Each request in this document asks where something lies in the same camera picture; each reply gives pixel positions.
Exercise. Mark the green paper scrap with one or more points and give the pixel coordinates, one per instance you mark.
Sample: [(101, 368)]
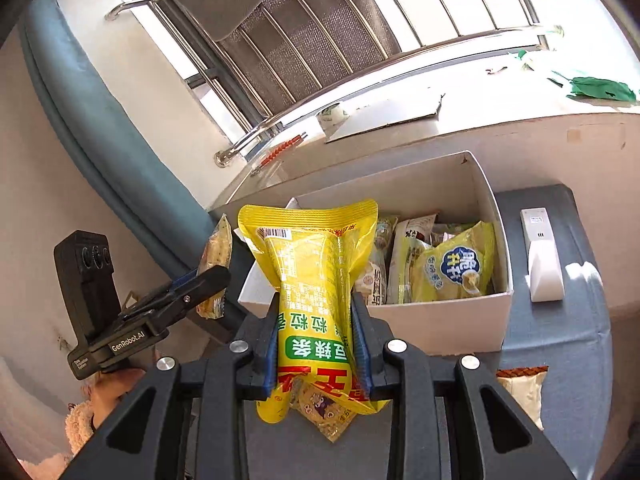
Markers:
[(526, 57)]

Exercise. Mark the steel window guard railing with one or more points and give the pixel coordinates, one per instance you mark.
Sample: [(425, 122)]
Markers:
[(260, 127)]

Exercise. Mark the cream packet brown edge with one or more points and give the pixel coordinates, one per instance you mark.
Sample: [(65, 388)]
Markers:
[(520, 390)]

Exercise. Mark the beige snack packet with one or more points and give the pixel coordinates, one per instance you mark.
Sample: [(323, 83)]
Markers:
[(375, 282)]

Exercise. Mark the yellow packet red label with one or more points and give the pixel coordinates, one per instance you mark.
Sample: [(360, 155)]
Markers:
[(310, 285)]

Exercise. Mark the tape roll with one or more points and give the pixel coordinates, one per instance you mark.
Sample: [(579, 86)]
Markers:
[(332, 115)]

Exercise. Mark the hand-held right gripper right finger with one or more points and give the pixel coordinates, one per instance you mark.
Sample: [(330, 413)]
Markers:
[(361, 345)]

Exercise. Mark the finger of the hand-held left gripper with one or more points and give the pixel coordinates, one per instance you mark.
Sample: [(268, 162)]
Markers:
[(205, 287), (182, 280)]

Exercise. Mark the grey hanging mat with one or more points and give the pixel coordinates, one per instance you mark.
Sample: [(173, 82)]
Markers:
[(300, 25)]

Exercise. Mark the person's left hand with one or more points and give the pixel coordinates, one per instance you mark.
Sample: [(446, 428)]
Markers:
[(115, 390)]

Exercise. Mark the teal curtain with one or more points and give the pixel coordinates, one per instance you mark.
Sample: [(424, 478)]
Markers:
[(100, 125)]

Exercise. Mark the white cardboard box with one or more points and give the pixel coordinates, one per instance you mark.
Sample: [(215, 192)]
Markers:
[(440, 325)]

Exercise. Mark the yellow chips packet blue logo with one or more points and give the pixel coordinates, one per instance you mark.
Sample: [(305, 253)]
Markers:
[(460, 270)]

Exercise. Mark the person's left forearm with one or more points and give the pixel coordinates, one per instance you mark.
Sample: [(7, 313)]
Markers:
[(80, 427)]

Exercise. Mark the small metal clipper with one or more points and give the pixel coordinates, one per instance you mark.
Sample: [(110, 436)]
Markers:
[(497, 70)]

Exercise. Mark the white brown snack packet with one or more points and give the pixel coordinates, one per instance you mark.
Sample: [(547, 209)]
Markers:
[(417, 227)]

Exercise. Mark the cardboard sheet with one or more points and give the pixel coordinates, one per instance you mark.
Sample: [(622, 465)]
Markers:
[(385, 117)]

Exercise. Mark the white remote control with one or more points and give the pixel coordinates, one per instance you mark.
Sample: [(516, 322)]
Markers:
[(542, 255)]

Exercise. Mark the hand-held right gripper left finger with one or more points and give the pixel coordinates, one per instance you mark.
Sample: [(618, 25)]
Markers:
[(272, 345)]

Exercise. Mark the small yellow purple snack packet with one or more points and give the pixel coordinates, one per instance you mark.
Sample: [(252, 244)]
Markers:
[(320, 410)]

